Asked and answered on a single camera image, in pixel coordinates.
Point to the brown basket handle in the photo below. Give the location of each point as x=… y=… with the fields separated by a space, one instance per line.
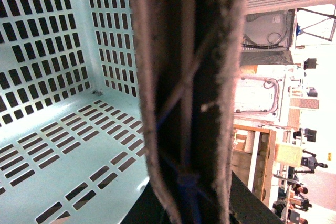
x=187 y=55

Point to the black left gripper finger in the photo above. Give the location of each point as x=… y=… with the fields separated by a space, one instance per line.
x=246 y=207

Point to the light blue plastic basket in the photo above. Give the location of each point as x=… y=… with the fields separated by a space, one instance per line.
x=72 y=148

